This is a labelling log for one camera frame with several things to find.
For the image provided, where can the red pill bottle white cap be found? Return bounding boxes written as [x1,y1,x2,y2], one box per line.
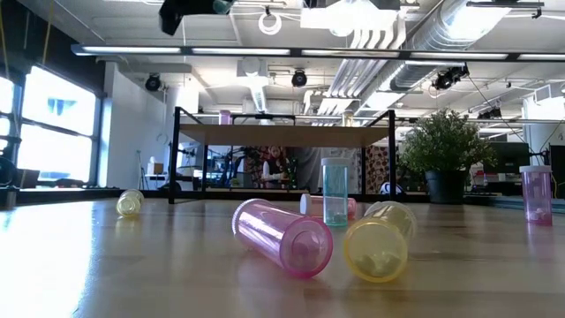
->
[299,193,358,221]

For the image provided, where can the black ceiling spotlight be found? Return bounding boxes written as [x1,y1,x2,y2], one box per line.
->
[144,73,162,93]
[290,69,309,88]
[431,64,471,92]
[476,107,503,121]

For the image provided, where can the large bright window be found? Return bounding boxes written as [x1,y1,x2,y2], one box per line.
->
[0,64,103,190]

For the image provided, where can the small cardboard box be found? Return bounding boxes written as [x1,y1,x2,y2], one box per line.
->
[147,156,166,177]

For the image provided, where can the person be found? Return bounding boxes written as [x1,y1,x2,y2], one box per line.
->
[260,145,292,190]

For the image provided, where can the white ceiling pipes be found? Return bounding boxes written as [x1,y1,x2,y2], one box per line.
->
[328,24,401,101]

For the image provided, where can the grey hanging cloth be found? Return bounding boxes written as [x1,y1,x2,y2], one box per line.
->
[290,148,323,193]

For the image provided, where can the black overhead light bar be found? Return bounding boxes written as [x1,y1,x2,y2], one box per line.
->
[70,42,565,63]

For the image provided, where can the white floral cloth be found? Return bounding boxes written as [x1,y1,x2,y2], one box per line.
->
[348,148,363,194]

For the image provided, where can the brown patterned cloth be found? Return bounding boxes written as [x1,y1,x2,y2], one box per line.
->
[365,145,392,195]

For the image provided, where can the black and white ball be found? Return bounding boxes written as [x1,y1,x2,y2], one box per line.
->
[379,181,404,196]

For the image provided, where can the green potted plant black pot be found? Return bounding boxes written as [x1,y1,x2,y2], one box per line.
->
[398,108,499,205]

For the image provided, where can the black monitor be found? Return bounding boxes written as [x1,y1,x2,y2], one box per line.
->
[483,140,531,175]
[549,144,565,200]

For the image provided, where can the blue mat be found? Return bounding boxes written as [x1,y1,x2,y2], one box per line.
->
[487,195,565,215]

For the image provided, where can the white coiled cable ring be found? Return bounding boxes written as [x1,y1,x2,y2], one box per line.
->
[258,11,283,36]

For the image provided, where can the black frame wooden shelf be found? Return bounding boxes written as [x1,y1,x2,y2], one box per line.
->
[167,105,397,205]

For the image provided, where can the black table edge rail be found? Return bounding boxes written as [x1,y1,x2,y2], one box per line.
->
[17,188,565,205]

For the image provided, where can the silver ceiling air duct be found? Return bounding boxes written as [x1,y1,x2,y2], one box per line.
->
[390,0,516,93]

